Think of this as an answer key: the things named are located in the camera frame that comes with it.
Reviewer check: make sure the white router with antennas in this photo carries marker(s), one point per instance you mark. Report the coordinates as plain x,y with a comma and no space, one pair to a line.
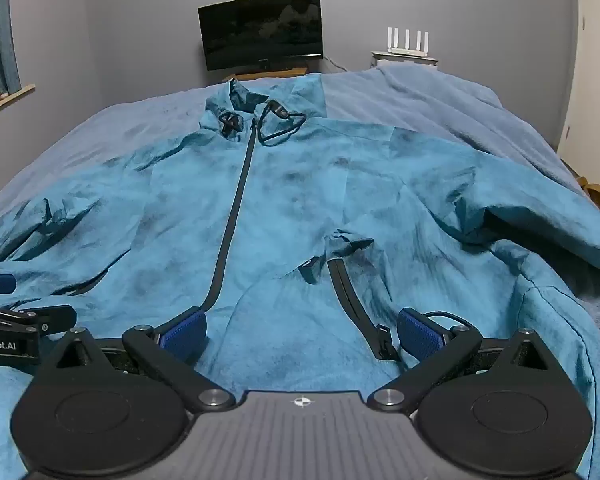
407,42

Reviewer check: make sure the wooden window sill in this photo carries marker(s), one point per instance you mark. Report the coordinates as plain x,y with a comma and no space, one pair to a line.
10,97

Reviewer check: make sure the white door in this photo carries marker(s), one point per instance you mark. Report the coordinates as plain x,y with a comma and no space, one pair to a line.
597,85

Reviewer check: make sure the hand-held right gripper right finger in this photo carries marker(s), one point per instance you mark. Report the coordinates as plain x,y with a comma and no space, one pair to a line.
421,336

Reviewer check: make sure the blue bed blanket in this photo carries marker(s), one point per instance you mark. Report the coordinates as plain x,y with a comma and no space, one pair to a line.
430,95

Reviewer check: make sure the black monitor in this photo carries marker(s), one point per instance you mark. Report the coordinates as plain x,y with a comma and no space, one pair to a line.
262,30

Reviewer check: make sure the teal zip jacket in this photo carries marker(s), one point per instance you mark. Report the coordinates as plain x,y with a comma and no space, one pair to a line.
290,200

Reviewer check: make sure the small white side table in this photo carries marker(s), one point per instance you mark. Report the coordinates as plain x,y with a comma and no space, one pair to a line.
405,57

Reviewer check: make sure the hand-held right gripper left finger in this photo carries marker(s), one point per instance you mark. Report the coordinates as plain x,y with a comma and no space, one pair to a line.
184,334

